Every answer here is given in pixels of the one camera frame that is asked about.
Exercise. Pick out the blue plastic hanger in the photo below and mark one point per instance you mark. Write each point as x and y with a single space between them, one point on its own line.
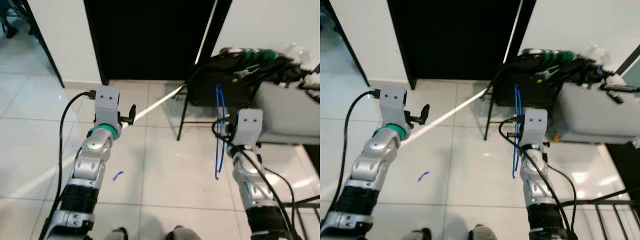
218 172
514 170

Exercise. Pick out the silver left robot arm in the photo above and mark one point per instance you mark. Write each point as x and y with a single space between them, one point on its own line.
375 165
92 160

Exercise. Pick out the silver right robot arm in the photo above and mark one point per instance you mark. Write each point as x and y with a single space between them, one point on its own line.
250 185
537 185

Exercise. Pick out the blue hanger fragment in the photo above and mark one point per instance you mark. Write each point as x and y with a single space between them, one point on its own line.
118 175

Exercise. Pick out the grey upholstered ottoman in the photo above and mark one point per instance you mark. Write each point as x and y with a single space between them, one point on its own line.
290 115
595 117

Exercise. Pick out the black door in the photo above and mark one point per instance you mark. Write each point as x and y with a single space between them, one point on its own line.
455 40
150 40

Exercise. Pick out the black rubber floor mat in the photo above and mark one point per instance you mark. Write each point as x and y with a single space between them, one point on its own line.
315 160
627 170

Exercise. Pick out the grey robot right foot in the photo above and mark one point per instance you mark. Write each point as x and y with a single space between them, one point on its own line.
482 234
184 234

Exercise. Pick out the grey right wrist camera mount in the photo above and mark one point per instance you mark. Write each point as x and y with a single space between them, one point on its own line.
534 125
249 125

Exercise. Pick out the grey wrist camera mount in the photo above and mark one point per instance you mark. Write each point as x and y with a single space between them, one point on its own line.
534 125
106 102
392 102
249 125

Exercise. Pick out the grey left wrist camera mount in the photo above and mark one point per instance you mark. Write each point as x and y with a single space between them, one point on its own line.
106 102
392 102

